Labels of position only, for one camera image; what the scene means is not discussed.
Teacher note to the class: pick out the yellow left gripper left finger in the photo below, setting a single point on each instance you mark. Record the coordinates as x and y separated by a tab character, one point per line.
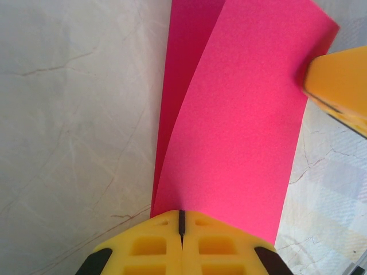
143	246

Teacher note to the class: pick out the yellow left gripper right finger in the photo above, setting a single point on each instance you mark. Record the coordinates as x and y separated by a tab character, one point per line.
223	246

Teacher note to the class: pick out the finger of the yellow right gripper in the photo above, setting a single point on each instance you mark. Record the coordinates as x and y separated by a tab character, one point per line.
352	121
338	77

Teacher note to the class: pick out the pink square paper sheet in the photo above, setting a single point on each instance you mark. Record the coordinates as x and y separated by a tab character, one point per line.
229	114

